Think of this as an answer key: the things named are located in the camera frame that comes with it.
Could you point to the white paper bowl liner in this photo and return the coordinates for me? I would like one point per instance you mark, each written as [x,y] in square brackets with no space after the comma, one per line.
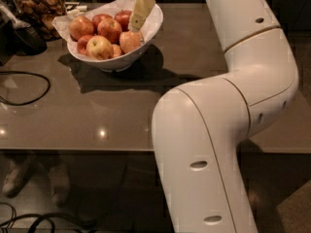
[149,29]

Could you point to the yellow red apple front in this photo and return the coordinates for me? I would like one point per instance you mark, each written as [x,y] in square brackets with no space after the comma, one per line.
[100,48]

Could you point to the small apple front right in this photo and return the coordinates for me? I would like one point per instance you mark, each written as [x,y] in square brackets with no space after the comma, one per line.
[117,51]

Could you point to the small white box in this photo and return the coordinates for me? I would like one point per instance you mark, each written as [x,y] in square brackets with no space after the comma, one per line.
[82,8]

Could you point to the white shoe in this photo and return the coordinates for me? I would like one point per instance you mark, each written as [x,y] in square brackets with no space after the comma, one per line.
[18,175]
[60,183]

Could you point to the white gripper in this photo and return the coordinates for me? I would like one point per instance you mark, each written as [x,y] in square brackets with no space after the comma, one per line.
[141,10]

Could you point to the black round appliance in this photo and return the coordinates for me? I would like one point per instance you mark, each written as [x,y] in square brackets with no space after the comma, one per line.
[27,40]

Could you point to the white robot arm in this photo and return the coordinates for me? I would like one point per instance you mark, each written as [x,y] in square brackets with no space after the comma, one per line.
[197,126]

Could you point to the red apple left back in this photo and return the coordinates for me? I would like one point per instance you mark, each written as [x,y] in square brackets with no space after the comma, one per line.
[80,26]

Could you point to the left white shoe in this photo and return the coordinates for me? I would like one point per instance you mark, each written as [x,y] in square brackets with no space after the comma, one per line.
[18,175]

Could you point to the red apple centre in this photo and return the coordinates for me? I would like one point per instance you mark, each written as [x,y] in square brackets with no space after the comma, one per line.
[110,29]

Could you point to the small red apple left front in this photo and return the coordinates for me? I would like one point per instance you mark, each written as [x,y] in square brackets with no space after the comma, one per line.
[82,43]

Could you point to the white ceramic bowl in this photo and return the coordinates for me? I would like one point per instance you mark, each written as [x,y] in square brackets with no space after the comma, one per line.
[115,64]

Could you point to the glass jar of cookies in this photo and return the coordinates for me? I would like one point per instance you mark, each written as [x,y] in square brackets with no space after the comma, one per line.
[42,13]

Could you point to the right white shoe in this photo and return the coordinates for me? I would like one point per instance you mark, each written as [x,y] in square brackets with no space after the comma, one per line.
[60,183]

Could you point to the dark red apple back right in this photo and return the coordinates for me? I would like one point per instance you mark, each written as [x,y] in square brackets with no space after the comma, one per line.
[123,17]

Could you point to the red apple back middle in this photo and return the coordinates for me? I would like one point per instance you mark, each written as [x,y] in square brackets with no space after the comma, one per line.
[98,18]

